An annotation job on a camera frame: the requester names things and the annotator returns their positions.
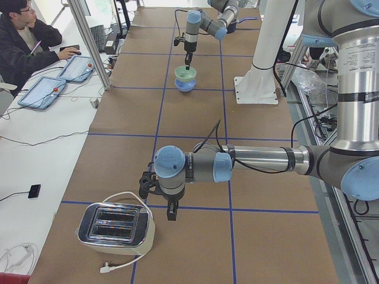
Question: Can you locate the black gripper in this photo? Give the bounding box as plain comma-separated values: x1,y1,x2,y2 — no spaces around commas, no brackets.
184,41,197,70
163,192,185,221

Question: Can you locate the green bowl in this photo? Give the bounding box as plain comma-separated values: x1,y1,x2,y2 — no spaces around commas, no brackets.
174,66,197,83

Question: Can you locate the blue bowl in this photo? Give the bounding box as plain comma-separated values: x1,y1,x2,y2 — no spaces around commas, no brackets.
174,79,196,92

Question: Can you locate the dark blue saucepan with lid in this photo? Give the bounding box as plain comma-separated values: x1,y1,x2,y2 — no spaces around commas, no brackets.
227,17,258,34

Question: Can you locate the white chrome toaster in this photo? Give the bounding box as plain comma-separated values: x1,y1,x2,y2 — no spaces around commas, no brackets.
77,202,155,256

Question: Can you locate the black keyboard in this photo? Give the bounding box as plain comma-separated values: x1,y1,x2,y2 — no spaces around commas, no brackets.
89,25,105,53

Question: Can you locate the far blue teach pendant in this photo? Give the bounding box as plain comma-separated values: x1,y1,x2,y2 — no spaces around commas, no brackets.
57,56,94,83

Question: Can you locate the blue teach pendant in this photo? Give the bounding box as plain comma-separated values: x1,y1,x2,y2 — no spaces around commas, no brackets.
57,56,94,83
18,76,66,110

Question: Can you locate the crumpled clear plastic bag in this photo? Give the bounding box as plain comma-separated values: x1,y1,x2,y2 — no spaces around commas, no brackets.
291,69,326,105

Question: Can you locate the small black box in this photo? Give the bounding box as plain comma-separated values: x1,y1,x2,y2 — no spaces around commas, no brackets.
28,184,41,199

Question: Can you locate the near blue teach pendant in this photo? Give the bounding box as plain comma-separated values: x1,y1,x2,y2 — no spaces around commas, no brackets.
18,76,66,110

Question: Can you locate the seated person in black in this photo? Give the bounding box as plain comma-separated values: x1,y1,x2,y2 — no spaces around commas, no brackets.
1,0,79,96

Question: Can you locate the white pedestal column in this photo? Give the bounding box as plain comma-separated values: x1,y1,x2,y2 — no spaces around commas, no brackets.
234,0,304,105

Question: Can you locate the white toaster power cable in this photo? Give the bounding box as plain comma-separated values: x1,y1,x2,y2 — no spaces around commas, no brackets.
99,191,149,274

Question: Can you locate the aluminium frame post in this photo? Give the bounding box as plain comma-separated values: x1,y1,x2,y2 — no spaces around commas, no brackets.
68,0,111,91

